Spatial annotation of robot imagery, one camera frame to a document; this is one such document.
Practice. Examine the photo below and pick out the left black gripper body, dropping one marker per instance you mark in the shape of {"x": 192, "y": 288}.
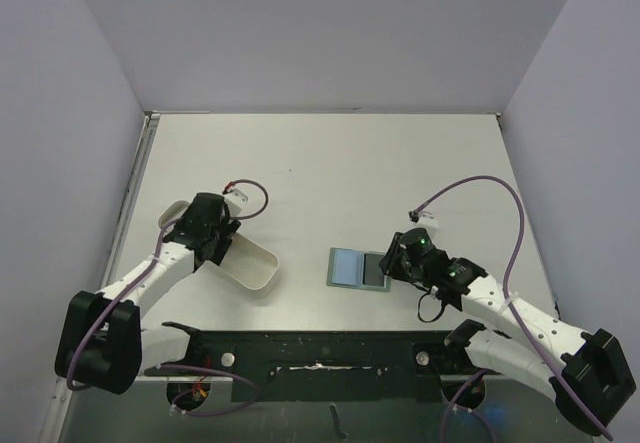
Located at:
{"x": 222, "y": 230}

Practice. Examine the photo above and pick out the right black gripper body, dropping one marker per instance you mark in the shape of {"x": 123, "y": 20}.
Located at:
{"x": 395, "y": 256}

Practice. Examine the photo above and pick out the black credit card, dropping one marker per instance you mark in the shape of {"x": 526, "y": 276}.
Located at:
{"x": 373, "y": 276}

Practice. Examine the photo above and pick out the green card holder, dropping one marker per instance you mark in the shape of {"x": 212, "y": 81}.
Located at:
{"x": 360, "y": 286}

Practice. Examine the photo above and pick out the blue credit card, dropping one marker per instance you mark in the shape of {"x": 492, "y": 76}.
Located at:
{"x": 346, "y": 268}

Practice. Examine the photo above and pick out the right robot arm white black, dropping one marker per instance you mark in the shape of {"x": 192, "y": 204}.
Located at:
{"x": 585, "y": 374}

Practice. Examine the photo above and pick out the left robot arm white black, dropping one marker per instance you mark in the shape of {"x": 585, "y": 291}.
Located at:
{"x": 101, "y": 344}

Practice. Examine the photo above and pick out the white oblong tray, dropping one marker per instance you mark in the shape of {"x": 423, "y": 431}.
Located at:
{"x": 250, "y": 267}

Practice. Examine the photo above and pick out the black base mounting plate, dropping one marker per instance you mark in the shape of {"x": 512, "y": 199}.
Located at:
{"x": 330, "y": 366}

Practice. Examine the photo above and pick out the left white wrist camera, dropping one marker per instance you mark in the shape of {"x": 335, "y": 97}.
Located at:
{"x": 236, "y": 202}

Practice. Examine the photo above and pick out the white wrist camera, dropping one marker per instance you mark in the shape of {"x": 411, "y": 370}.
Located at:
{"x": 236, "y": 202}
{"x": 425, "y": 219}

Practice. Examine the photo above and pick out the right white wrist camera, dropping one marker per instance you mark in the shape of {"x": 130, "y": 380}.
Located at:
{"x": 425, "y": 219}

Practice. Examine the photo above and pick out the aluminium left side rail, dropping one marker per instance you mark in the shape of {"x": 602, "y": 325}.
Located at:
{"x": 143, "y": 150}

